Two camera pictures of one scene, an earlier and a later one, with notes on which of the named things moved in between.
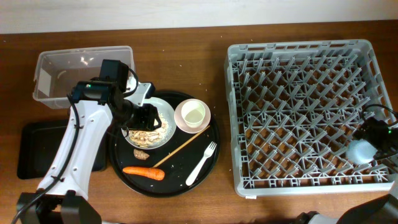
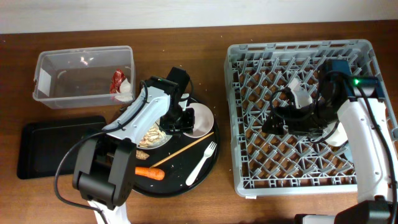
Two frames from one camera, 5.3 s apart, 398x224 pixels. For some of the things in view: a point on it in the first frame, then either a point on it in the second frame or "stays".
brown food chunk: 140,155 stays
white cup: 193,111 → 339,137
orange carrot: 155,173 stays
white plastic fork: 194,173 stays
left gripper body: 138,117 → 180,121
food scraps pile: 146,139 stays
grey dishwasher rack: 293,107 stays
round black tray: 174,159 stays
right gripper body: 385,140 → 309,126
